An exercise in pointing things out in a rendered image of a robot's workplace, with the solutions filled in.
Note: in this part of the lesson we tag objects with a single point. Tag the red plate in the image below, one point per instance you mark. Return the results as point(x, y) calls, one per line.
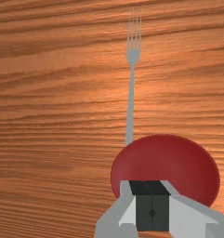
point(175, 161)

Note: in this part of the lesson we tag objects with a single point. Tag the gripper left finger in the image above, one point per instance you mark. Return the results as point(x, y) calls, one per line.
point(129, 210)

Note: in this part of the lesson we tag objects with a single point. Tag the grey metal fork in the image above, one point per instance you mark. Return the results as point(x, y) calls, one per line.
point(130, 93)

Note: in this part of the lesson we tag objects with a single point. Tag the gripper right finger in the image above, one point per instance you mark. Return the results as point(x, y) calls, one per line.
point(184, 217)

